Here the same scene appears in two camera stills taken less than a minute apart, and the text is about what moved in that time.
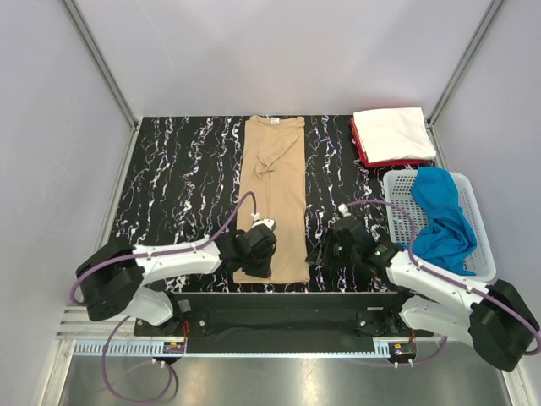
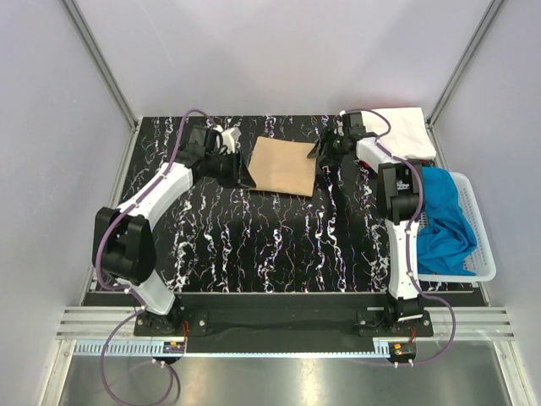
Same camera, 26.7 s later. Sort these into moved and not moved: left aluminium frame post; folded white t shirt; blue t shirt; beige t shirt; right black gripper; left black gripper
Moved: beige t shirt; left black gripper; right black gripper
Not moved: left aluminium frame post; folded white t shirt; blue t shirt
